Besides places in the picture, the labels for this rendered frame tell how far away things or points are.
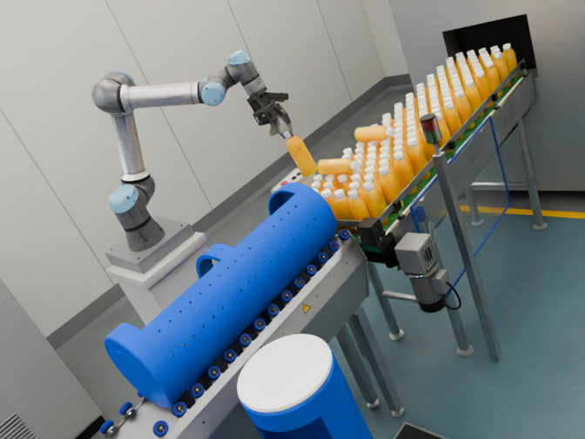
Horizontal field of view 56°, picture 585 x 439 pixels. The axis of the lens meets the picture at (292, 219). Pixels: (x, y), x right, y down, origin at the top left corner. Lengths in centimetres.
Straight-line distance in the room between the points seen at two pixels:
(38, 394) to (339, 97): 448
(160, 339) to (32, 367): 176
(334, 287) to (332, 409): 68
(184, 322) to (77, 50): 334
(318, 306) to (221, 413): 52
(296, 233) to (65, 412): 202
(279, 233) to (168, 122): 323
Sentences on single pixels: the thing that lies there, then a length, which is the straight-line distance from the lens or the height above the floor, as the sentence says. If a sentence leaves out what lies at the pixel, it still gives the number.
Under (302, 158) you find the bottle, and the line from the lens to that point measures 212.
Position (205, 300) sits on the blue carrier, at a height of 118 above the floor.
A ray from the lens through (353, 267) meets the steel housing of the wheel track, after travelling 216.
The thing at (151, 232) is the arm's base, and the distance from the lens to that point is 221.
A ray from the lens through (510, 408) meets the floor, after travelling 264.
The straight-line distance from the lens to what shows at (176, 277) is 220.
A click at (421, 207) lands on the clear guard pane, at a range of 229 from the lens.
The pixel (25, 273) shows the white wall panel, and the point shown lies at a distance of 456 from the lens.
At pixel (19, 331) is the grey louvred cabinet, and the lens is 327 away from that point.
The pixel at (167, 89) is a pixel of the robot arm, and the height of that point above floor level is 173.
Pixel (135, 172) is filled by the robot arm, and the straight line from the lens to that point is 226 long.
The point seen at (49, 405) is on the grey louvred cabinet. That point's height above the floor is 37.
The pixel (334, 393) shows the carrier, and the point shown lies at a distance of 151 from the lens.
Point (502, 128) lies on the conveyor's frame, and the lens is 306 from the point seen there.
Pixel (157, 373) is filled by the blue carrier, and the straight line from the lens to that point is 164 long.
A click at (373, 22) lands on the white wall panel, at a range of 693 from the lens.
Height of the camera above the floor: 200
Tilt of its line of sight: 25 degrees down
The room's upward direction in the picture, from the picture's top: 24 degrees counter-clockwise
